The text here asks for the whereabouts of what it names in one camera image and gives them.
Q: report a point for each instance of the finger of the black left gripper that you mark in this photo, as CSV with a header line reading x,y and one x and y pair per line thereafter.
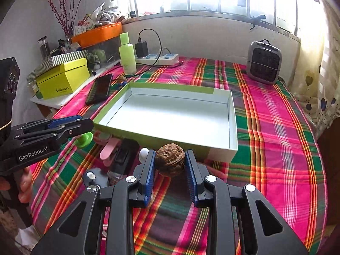
x,y
63,130

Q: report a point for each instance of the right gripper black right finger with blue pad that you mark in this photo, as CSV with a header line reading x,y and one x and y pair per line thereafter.
x,y
262,230

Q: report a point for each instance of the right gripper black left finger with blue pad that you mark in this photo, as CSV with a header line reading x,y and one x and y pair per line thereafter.
x,y
79,229

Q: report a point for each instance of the green white suction knob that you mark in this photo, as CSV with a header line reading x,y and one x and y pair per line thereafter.
x,y
83,140

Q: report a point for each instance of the brown walnut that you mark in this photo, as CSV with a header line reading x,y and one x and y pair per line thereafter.
x,y
169,160

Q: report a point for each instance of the person's left hand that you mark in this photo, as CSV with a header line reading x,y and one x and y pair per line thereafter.
x,y
25,191

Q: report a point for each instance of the white side shelf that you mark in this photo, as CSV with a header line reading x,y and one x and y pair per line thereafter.
x,y
60,101

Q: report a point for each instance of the yellow shoe box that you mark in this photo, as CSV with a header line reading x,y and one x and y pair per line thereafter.
x,y
63,79

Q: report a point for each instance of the pink clip with grey pad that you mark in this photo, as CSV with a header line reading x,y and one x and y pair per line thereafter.
x,y
101,138

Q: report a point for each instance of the striped green white box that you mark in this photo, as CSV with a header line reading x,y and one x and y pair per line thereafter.
x,y
51,62

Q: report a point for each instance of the black smartphone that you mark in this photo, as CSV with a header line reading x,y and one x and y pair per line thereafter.
x,y
100,90

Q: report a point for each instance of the dark glass jar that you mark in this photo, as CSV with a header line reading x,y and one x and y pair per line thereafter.
x,y
44,47

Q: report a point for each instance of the pink flat clip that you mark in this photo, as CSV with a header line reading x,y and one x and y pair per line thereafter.
x,y
106,154

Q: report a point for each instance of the white round knob stand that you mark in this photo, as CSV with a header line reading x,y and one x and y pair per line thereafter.
x,y
143,155

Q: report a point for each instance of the red dried flower branches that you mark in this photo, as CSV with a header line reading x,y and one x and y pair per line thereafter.
x,y
66,14

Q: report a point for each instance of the green lotion bottle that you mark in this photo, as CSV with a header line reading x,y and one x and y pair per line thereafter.
x,y
127,55

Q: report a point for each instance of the green white shallow box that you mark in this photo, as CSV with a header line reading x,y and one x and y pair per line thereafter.
x,y
193,117

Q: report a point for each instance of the black charger plug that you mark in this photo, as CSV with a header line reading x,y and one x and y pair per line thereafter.
x,y
141,49

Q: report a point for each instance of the white power strip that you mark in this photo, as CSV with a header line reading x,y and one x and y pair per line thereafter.
x,y
163,60

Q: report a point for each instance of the floral white curtain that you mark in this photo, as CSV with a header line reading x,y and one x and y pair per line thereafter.
x,y
315,84

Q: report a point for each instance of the grey small space heater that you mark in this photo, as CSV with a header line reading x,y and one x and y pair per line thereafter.
x,y
263,62

